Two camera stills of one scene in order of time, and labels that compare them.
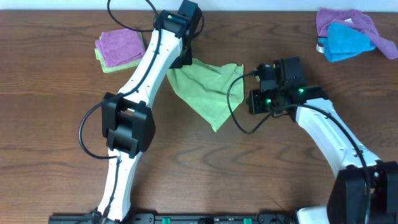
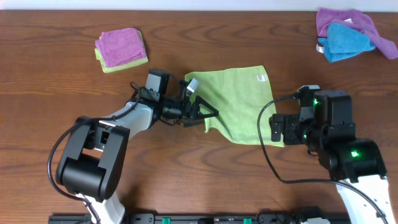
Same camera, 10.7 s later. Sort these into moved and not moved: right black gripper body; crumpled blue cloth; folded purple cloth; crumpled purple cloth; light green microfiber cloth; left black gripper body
Moved: light green microfiber cloth; left black gripper body; right black gripper body
Not moved: folded purple cloth; crumpled purple cloth; crumpled blue cloth
